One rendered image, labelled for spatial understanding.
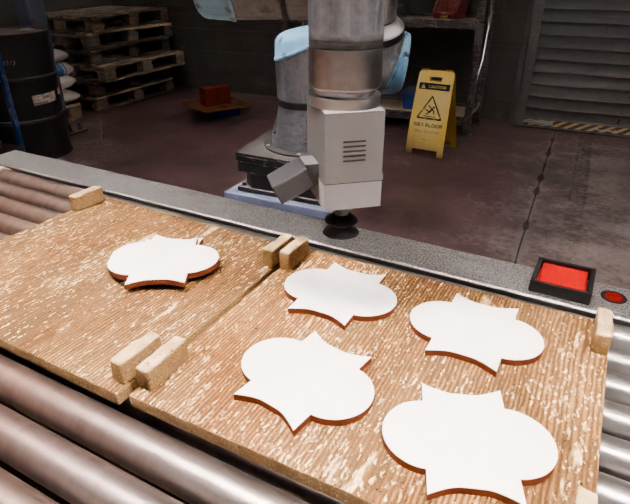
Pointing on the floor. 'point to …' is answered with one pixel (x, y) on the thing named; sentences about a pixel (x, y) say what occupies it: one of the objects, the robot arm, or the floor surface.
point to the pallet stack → (114, 52)
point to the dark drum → (24, 90)
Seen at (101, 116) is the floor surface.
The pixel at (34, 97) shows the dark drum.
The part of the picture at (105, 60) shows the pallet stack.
